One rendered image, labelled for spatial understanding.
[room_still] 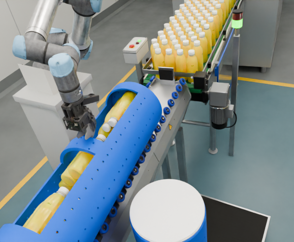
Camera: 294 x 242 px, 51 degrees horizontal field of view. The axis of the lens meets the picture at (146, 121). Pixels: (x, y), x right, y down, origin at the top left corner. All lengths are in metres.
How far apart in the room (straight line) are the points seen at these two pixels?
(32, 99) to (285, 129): 2.22
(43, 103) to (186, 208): 0.93
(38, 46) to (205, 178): 1.85
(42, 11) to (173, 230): 0.91
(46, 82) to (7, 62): 2.87
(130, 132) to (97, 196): 0.32
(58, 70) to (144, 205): 0.58
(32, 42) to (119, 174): 0.56
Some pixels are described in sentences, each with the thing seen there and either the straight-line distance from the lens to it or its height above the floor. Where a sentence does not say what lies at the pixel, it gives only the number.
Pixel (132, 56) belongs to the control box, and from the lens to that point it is 2.11.
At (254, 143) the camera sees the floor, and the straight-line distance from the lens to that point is 2.90.
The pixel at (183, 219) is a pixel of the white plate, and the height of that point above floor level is 1.04.
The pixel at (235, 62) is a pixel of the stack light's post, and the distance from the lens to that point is 2.21.
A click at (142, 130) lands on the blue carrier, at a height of 1.14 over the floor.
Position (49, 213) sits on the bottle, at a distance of 1.09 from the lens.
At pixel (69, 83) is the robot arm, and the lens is 1.03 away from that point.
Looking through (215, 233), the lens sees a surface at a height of 0.15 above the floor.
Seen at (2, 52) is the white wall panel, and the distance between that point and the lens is 4.49.
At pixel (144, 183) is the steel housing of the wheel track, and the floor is 0.87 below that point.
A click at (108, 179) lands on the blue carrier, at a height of 1.15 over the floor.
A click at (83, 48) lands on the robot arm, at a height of 1.33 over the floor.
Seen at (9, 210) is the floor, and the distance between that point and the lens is 2.88.
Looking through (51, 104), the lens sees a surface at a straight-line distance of 1.65.
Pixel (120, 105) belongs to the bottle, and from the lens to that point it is 1.40.
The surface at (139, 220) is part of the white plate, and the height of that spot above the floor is 1.04.
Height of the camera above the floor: 2.00
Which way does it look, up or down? 39 degrees down
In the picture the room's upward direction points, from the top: 11 degrees counter-clockwise
